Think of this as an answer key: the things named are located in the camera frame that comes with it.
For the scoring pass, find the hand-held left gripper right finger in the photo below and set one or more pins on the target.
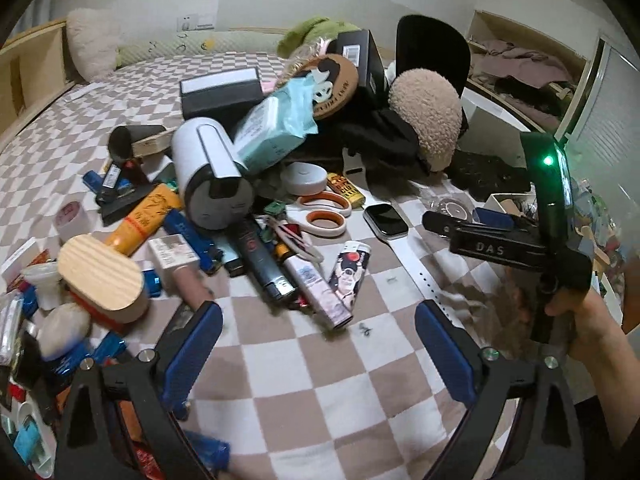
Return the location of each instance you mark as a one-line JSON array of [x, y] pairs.
[[445, 355]]

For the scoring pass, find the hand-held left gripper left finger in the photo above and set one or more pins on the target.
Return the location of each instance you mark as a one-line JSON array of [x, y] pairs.
[[192, 355]]

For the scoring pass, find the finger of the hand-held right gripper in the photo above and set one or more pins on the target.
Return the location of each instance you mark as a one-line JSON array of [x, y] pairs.
[[495, 219], [442, 222]]

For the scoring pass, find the patterned lighter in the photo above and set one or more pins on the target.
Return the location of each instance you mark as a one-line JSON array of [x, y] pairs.
[[350, 272]]

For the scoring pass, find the pink slim lighter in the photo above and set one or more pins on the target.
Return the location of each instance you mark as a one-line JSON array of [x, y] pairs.
[[320, 292]]

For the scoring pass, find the person's right forearm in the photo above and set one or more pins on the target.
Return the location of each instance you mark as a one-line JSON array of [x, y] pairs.
[[607, 375]]

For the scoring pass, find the person's right hand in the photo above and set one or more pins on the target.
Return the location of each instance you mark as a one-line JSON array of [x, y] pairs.
[[595, 325]]

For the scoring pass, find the black lace cloth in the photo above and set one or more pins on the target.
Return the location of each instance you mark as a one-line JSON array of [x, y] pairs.
[[490, 175]]

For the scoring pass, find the white smart watch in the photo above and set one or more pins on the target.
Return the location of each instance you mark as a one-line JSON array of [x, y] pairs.
[[387, 220]]

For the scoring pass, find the large white cardboard box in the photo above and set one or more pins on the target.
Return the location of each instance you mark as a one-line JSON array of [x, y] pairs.
[[492, 120]]

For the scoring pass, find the large blue translucent lighter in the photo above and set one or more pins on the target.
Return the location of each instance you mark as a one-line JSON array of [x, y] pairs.
[[210, 452]]

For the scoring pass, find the yellow lighter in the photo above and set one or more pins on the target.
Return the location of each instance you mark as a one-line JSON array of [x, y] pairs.
[[347, 191]]

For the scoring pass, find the beige fluffy plush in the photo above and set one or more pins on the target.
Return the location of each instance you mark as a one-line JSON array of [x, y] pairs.
[[427, 115]]

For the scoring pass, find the dark blue lighter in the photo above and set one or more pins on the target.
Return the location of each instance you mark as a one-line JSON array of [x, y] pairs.
[[192, 240]]

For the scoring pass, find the oval wooden box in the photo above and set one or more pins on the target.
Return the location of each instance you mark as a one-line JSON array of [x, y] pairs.
[[100, 280]]

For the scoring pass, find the dark tube lighter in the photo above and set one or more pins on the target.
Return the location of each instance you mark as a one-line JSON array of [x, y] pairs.
[[260, 255]]

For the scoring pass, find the checkered bedsheet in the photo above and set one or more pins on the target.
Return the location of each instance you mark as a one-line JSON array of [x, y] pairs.
[[310, 385]]

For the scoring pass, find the dark clothes pile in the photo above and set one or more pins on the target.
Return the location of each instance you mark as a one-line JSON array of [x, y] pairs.
[[525, 92]]

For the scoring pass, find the grey oval stone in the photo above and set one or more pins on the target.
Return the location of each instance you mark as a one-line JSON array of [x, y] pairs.
[[62, 330]]

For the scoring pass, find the white orange scissors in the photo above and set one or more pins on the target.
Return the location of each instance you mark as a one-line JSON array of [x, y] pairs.
[[300, 202]]

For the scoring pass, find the orange tube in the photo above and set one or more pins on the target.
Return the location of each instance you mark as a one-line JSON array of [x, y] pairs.
[[142, 220]]

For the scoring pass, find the white round disc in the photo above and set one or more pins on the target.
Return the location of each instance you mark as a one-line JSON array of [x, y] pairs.
[[303, 179]]

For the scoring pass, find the pink clothes pile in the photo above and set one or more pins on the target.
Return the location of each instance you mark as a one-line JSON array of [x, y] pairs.
[[520, 62]]

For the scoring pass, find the white slatted door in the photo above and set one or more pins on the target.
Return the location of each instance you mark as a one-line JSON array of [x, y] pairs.
[[615, 110]]

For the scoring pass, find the white cap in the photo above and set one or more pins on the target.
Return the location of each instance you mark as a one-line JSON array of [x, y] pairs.
[[42, 282]]

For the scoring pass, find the small green connector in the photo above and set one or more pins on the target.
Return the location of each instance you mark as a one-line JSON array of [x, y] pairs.
[[275, 209]]

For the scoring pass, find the black flat tool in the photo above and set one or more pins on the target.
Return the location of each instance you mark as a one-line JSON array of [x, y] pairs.
[[120, 200]]

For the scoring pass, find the round panda print coaster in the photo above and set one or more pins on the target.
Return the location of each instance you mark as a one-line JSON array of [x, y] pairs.
[[332, 85]]

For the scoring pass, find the black box with barcode label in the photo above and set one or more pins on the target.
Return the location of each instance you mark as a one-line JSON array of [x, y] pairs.
[[362, 65]]

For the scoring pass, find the black rounded chair back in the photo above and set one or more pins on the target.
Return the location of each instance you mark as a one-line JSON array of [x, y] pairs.
[[432, 42]]

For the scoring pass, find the white cylindrical device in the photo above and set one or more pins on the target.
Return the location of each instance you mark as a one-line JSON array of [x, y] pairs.
[[210, 175]]

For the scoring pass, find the tape roll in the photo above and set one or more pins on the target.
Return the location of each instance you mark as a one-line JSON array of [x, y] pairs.
[[70, 217]]

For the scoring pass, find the person's dark clothing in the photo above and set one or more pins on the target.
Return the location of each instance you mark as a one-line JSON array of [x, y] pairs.
[[610, 440]]

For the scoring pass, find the wardrobe niche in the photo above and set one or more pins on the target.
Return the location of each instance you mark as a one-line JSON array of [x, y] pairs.
[[477, 30]]

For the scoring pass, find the white pink small box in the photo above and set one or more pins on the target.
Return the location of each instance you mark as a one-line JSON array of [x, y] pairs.
[[20, 260]]

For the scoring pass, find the teal tissue pack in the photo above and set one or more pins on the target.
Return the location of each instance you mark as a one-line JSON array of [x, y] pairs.
[[265, 130]]

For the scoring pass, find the small blue lighter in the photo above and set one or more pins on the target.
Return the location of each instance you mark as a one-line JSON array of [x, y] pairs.
[[95, 180]]

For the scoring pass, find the small wooden block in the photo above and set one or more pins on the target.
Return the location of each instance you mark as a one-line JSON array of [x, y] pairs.
[[155, 142]]

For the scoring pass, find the green plush toy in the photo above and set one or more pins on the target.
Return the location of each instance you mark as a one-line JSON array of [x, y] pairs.
[[310, 30]]

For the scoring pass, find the black white-edged box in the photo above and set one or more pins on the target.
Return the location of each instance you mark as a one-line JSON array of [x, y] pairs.
[[220, 95]]

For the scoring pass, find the long green bolster pillow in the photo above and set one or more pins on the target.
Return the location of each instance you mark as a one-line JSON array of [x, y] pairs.
[[200, 42]]

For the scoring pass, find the wooden bedside shelf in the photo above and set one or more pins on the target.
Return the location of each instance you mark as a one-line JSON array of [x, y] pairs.
[[30, 70]]

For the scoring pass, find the white fluffy pillow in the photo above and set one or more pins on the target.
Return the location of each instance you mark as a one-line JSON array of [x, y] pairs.
[[92, 42]]

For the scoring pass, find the wall switch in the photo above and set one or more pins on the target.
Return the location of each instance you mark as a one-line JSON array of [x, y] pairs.
[[196, 21]]

